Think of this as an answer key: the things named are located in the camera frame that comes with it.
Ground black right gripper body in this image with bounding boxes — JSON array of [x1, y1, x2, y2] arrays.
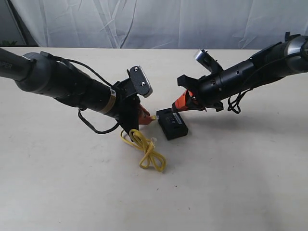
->
[[177, 71, 224, 112]]

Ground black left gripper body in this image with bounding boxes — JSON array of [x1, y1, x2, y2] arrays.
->
[[109, 80, 140, 134]]

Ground black network switch box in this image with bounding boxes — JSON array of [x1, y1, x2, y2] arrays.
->
[[156, 108, 188, 141]]

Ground yellow ethernet cable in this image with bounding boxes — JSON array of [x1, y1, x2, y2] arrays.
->
[[120, 115, 167, 173]]

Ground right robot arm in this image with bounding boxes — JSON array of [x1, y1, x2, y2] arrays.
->
[[172, 32, 308, 114]]

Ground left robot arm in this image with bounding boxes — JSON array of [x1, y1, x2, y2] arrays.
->
[[0, 49, 156, 134]]

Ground white wrinkled backdrop cloth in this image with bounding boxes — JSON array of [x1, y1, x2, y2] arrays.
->
[[13, 0, 308, 49]]

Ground green plant leaves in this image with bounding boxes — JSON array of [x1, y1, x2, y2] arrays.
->
[[0, 40, 18, 47]]

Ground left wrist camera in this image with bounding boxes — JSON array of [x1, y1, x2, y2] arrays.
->
[[128, 66, 153, 98]]

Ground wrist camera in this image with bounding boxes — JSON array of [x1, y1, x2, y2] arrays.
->
[[195, 49, 223, 74], [128, 66, 153, 98]]

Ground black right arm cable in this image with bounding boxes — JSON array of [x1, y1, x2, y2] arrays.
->
[[227, 91, 253, 114]]

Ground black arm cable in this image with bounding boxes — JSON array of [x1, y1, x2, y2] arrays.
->
[[40, 51, 121, 135], [227, 91, 253, 114]]

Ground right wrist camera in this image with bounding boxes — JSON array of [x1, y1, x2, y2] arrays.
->
[[195, 49, 223, 74]]

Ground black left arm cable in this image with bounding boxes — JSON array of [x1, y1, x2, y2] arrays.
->
[[40, 51, 121, 135]]

